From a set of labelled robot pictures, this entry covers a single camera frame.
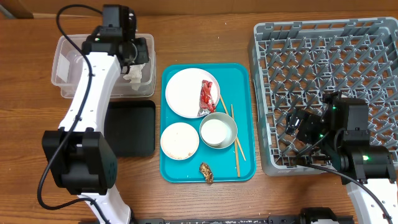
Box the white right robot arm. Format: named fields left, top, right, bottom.
left=285, top=91, right=397, bottom=223

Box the grey-green bowl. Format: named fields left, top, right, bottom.
left=199, top=112, right=238, bottom=149

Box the clear plastic bin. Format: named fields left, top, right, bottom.
left=51, top=34, right=156, bottom=98

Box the large white plate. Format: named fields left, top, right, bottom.
left=165, top=68, right=220, bottom=118

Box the white cup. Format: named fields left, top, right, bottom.
left=200, top=119, right=228, bottom=147

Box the brown food scrap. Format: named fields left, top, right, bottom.
left=199, top=162, right=214, bottom=184

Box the grey plastic dish rack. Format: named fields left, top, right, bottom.
left=248, top=17, right=397, bottom=176

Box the white napkin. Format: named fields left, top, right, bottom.
left=123, top=64, right=145, bottom=90

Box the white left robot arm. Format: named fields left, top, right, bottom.
left=37, top=4, right=149, bottom=223

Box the red snack wrapper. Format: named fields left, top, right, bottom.
left=197, top=80, right=216, bottom=116

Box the wooden chopstick near rack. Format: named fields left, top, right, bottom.
left=219, top=94, right=247, bottom=162

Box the black tray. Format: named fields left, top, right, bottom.
left=104, top=100, right=155, bottom=157

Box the teal plastic tray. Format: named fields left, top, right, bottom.
left=159, top=63, right=256, bottom=183

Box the black rail at table edge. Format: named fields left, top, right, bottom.
left=137, top=207, right=354, bottom=224

